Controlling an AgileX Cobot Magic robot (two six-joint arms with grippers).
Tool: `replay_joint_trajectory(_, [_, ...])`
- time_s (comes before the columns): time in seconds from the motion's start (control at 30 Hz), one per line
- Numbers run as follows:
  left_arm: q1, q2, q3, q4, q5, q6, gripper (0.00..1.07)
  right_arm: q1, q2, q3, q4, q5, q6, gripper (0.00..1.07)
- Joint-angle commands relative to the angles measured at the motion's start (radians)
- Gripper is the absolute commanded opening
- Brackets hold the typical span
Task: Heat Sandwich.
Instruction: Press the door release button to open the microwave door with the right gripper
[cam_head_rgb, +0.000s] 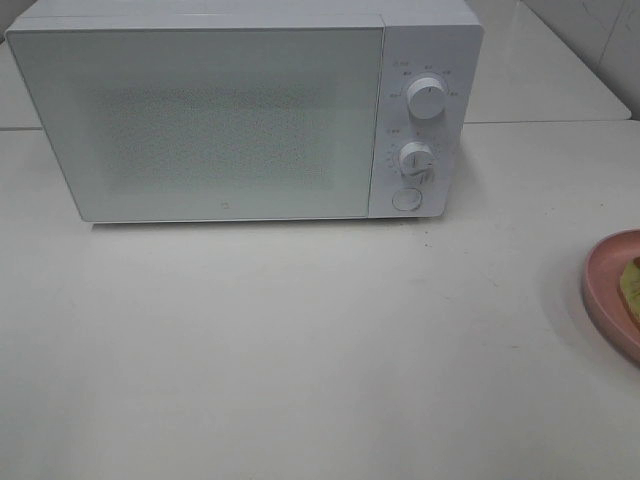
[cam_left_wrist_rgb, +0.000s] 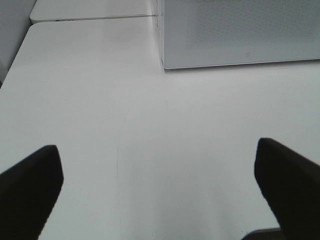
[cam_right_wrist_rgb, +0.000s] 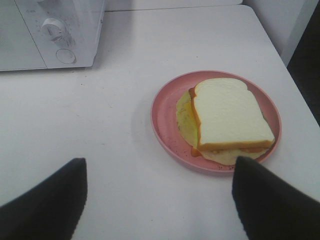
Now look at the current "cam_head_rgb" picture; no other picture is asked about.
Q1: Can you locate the sandwich with lettuce and cheese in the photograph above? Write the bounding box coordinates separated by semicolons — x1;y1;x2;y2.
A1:
619;257;640;325

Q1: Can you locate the lower white microwave knob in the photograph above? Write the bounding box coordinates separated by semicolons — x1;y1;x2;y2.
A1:
398;142;435;185

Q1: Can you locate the upper white microwave knob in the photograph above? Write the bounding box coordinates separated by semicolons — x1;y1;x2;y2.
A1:
405;73;448;120

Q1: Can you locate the pink round plate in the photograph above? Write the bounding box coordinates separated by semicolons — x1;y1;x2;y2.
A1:
581;229;639;365

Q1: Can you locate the white microwave knob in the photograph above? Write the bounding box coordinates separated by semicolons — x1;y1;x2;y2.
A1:
405;73;448;120
398;142;435;185

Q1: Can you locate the round white door-release button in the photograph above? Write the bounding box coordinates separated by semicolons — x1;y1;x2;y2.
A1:
392;188;422;211

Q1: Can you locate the white microwave oven body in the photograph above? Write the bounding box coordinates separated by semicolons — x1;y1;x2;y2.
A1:
5;1;484;222

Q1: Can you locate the white microwave door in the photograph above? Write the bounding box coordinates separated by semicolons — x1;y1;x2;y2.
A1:
9;28;382;223

